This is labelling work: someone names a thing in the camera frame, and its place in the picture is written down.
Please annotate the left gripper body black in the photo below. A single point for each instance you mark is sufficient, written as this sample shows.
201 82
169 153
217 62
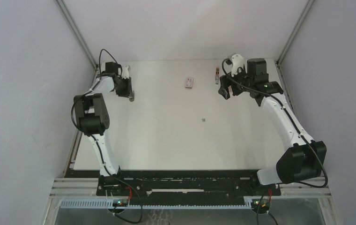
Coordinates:
124 89

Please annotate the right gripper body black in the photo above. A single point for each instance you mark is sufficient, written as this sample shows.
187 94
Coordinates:
236 89

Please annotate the pink and white stapler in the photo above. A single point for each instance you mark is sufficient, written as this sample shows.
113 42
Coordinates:
217 70

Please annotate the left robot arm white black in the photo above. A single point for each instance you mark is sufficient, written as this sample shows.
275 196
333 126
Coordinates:
90 116

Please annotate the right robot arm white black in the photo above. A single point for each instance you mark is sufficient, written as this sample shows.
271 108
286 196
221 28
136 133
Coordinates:
303 157

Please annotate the staple box red white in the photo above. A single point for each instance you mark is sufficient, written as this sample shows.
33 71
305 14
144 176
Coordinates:
189 83

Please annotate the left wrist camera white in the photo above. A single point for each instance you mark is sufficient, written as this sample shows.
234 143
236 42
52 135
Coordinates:
125 72

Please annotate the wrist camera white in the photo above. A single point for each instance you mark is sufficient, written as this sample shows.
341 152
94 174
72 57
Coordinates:
238 64
125 72

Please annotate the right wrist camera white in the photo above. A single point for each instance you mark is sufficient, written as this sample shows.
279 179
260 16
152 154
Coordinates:
238 64

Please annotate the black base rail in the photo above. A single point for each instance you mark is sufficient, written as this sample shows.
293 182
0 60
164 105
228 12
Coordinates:
185 187

